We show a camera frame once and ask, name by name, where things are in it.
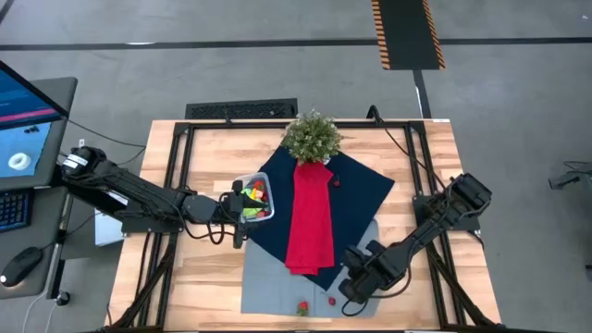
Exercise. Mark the black keyboard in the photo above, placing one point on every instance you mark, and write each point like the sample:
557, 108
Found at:
14, 208
240, 109

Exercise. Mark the clear plastic tupperware container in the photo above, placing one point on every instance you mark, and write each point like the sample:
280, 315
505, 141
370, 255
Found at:
266, 176

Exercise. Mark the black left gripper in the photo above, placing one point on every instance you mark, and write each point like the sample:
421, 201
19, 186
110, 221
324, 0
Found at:
231, 210

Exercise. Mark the white paper sheet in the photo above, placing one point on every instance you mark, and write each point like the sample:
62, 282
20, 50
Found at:
108, 226

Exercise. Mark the small white plant label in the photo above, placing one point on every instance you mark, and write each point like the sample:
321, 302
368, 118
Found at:
327, 160

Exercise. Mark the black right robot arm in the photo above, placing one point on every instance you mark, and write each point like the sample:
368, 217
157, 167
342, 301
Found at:
439, 217

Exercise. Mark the grey desk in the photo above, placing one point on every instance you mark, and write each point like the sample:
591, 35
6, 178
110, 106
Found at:
41, 217

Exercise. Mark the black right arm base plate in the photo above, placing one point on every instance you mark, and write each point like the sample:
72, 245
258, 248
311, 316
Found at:
467, 224

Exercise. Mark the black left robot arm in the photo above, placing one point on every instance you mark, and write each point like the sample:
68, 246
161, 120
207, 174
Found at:
139, 189

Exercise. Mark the black computer mouse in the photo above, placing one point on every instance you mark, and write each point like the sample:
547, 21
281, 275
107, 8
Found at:
20, 266

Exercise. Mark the green potted plant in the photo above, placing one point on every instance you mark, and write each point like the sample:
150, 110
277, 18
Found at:
311, 136

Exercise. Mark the yellow toy banana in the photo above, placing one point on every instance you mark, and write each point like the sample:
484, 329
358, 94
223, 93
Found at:
253, 192

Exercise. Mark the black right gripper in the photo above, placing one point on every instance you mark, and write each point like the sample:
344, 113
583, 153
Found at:
365, 273

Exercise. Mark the navy blue cloth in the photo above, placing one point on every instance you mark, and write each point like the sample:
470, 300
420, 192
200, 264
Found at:
361, 194

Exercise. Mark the green toy vegetable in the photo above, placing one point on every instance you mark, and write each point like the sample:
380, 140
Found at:
253, 213

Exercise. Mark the small dark red cherry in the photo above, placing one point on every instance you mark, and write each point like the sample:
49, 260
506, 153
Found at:
336, 181

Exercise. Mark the black metal table frame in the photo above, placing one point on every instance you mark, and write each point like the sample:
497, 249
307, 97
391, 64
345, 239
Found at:
296, 125

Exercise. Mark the black floor stand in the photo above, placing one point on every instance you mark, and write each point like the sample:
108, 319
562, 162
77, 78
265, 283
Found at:
571, 178

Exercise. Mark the red cherry with long stem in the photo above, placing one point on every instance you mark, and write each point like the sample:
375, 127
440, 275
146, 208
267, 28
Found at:
331, 301

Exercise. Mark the small red strawberry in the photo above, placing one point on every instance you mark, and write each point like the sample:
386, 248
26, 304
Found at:
259, 185

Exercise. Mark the black round puck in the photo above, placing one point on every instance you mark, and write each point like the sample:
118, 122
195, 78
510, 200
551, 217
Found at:
62, 298

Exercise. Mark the black floor mat orange stripes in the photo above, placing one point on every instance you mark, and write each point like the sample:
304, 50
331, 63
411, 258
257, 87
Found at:
407, 34

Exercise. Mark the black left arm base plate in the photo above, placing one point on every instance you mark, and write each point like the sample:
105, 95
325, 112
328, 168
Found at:
152, 227

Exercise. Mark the red cloth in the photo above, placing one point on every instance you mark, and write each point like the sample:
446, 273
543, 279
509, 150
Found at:
311, 217

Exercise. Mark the large strawberry with green leaves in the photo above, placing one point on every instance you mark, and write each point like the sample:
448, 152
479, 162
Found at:
302, 308

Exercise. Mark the computer monitor with blue screen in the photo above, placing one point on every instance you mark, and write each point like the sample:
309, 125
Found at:
23, 139

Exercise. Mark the grey cloth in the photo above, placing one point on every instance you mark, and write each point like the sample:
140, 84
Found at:
277, 291

